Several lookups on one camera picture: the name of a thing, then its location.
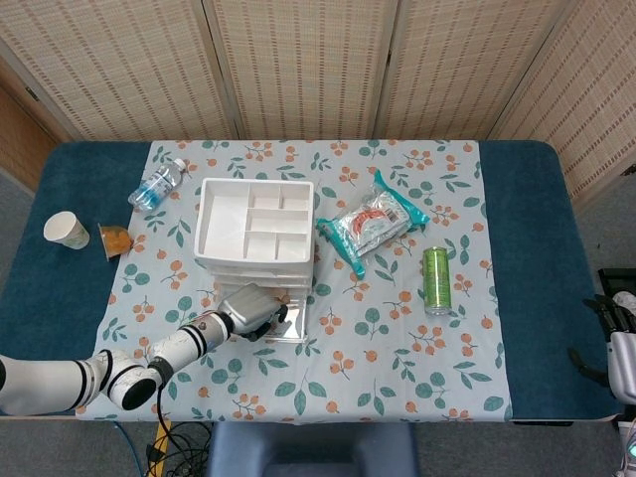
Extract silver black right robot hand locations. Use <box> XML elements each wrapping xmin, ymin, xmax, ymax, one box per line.
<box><xmin>567</xmin><ymin>293</ymin><xmax>636</xmax><ymax>398</ymax></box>

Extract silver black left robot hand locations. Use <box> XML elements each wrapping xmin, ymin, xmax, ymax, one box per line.
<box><xmin>218</xmin><ymin>282</ymin><xmax>289</xmax><ymax>343</ymax></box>

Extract clear plastic drawer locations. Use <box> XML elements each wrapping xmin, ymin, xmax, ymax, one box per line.
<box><xmin>213</xmin><ymin>283</ymin><xmax>309</xmax><ymax>345</ymax></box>
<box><xmin>204</xmin><ymin>258</ymin><xmax>315</xmax><ymax>277</ymax></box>
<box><xmin>213</xmin><ymin>272</ymin><xmax>313</xmax><ymax>289</ymax></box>

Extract blue robot base seat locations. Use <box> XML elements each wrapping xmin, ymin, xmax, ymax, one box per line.
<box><xmin>206</xmin><ymin>421</ymin><xmax>419</xmax><ymax>477</ymax></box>

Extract white drawer organizer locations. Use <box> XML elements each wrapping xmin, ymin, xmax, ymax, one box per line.
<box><xmin>193</xmin><ymin>177</ymin><xmax>318</xmax><ymax>299</ymax></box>

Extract black box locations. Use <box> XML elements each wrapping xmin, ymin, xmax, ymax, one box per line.
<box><xmin>597</xmin><ymin>267</ymin><xmax>636</xmax><ymax>299</ymax></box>

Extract floral fruit print tablecloth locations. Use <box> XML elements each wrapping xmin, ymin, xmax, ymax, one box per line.
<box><xmin>74</xmin><ymin>139</ymin><xmax>514</xmax><ymax>423</ymax></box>

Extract dark teal table cover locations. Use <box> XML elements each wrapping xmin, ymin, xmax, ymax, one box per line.
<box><xmin>0</xmin><ymin>141</ymin><xmax>622</xmax><ymax>423</ymax></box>

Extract teal clear snack bag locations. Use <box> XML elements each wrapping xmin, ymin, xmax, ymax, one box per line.
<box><xmin>316</xmin><ymin>168</ymin><xmax>431</xmax><ymax>278</ymax></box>

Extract orange jelly cup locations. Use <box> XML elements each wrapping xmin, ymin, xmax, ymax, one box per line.
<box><xmin>97</xmin><ymin>223</ymin><xmax>134</xmax><ymax>261</ymax></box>

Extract clear plastic water bottle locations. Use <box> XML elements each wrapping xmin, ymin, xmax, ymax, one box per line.
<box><xmin>127</xmin><ymin>158</ymin><xmax>188</xmax><ymax>213</ymax></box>

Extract green drink can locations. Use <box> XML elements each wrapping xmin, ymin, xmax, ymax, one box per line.
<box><xmin>421</xmin><ymin>245</ymin><xmax>453</xmax><ymax>317</ymax></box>

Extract white paper cup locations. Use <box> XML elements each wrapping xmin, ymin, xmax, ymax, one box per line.
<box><xmin>43</xmin><ymin>211</ymin><xmax>91</xmax><ymax>249</ymax></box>

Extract woven bamboo folding screen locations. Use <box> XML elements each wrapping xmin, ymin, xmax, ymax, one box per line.
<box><xmin>0</xmin><ymin>0</ymin><xmax>636</xmax><ymax>200</ymax></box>

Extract black floor cables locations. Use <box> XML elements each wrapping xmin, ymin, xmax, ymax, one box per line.
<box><xmin>143</xmin><ymin>382</ymin><xmax>215</xmax><ymax>477</ymax></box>

